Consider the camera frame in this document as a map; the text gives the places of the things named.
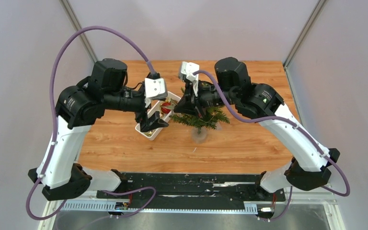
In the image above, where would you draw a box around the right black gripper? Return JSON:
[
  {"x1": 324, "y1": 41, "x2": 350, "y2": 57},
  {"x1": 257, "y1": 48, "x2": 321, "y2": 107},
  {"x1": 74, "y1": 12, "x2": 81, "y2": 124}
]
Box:
[{"x1": 174, "y1": 77, "x2": 237, "y2": 118}]

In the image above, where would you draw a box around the small green christmas tree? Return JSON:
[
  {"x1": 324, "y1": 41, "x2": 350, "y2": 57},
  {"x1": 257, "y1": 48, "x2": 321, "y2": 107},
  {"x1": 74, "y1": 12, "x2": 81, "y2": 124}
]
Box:
[{"x1": 170, "y1": 106, "x2": 230, "y2": 144}]

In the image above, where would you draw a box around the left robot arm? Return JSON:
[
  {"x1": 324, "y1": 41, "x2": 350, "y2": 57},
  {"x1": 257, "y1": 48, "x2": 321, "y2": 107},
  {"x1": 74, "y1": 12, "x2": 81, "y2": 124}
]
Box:
[{"x1": 28, "y1": 58, "x2": 168, "y2": 201}]

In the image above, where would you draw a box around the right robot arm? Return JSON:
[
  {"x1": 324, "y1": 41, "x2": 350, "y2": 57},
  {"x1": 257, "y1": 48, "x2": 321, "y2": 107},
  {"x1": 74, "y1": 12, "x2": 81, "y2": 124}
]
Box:
[{"x1": 174, "y1": 57, "x2": 340, "y2": 200}]

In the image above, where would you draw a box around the red glitter ball ornament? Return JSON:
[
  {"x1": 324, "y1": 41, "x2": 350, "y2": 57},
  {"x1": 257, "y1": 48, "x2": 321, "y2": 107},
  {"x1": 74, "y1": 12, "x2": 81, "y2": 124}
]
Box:
[{"x1": 160, "y1": 102, "x2": 173, "y2": 115}]

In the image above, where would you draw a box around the white ornament tray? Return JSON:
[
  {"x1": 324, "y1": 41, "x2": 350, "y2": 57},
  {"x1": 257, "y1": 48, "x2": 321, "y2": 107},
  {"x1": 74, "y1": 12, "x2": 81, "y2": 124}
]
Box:
[{"x1": 135, "y1": 91, "x2": 182, "y2": 141}]

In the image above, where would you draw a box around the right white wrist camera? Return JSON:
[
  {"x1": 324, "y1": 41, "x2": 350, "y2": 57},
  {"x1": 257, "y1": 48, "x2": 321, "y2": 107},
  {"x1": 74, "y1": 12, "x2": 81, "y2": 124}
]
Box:
[{"x1": 178, "y1": 61, "x2": 200, "y2": 96}]

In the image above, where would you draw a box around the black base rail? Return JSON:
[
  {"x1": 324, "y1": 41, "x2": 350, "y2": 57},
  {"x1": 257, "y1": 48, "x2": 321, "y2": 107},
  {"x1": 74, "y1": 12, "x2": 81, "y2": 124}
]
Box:
[{"x1": 95, "y1": 172, "x2": 286, "y2": 210}]

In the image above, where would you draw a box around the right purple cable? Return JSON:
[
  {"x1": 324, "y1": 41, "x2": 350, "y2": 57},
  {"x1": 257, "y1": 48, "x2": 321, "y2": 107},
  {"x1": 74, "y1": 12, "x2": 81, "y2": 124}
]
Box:
[{"x1": 193, "y1": 69, "x2": 351, "y2": 222}]

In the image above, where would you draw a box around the purple cable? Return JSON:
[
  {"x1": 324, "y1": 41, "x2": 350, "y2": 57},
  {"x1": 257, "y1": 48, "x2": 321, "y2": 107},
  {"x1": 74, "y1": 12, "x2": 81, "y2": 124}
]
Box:
[
  {"x1": 193, "y1": 69, "x2": 351, "y2": 222},
  {"x1": 25, "y1": 26, "x2": 158, "y2": 221}
]

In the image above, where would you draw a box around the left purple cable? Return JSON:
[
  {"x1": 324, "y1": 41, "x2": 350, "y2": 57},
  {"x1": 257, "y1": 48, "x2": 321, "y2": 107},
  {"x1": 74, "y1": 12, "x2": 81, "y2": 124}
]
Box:
[{"x1": 25, "y1": 26, "x2": 158, "y2": 221}]

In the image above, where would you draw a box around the white slotted cable duct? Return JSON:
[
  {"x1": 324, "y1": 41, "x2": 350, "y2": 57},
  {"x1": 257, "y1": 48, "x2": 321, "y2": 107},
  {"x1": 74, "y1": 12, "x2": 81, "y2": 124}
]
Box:
[{"x1": 58, "y1": 200, "x2": 258, "y2": 215}]

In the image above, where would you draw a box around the left aluminium frame post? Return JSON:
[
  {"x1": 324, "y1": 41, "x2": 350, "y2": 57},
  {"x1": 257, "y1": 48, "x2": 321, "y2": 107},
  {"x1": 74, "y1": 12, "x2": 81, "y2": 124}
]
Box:
[{"x1": 59, "y1": 0, "x2": 102, "y2": 68}]

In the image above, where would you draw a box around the aluminium frame post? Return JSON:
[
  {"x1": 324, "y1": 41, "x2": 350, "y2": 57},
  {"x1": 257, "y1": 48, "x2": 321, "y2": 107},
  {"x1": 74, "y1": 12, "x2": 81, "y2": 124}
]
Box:
[
  {"x1": 59, "y1": 0, "x2": 102, "y2": 68},
  {"x1": 283, "y1": 0, "x2": 328, "y2": 70}
]

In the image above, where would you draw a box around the right aluminium frame post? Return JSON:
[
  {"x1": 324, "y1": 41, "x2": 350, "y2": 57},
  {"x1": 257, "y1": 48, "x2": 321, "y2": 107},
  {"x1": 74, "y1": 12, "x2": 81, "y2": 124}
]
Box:
[{"x1": 283, "y1": 0, "x2": 328, "y2": 70}]

